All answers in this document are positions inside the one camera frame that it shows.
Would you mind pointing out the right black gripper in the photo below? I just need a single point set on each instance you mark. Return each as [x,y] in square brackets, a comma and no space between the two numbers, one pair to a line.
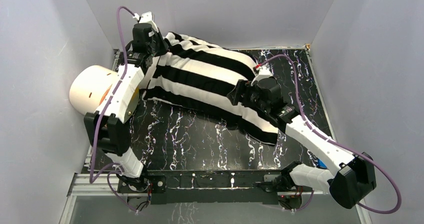
[242,87]

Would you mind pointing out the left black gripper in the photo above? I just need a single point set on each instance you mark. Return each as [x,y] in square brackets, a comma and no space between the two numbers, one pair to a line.
[162,44]

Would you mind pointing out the black white striped pillowcase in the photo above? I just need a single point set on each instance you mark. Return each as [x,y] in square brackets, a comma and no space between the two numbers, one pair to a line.
[198,75]

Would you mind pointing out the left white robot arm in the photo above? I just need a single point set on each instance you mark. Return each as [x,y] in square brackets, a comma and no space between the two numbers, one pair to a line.
[105,126]

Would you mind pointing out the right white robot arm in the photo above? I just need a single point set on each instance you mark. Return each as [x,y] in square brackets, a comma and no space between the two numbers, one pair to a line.
[348,177]

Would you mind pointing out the white orange cylinder roll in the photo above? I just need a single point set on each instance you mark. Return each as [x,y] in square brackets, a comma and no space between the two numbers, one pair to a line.
[90,88]

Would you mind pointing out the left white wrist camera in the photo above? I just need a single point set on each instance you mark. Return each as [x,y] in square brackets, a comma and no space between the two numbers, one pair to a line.
[144,18]

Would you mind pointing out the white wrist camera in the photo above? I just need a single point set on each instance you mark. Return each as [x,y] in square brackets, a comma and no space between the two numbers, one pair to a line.
[144,18]
[262,72]

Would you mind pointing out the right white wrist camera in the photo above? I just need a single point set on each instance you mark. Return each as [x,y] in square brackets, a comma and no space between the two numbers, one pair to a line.
[262,72]

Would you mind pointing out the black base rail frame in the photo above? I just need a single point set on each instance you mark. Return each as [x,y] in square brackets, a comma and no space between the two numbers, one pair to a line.
[213,186]

